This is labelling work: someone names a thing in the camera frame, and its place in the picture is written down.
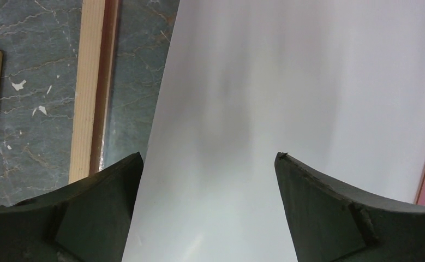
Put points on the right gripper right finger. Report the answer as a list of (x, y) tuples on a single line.
[(330, 220)]

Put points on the clear acrylic sheet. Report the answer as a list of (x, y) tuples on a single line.
[(144, 34)]

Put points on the coastal landscape photo board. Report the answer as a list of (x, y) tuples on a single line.
[(339, 85)]

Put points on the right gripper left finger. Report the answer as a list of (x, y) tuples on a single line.
[(87, 220)]

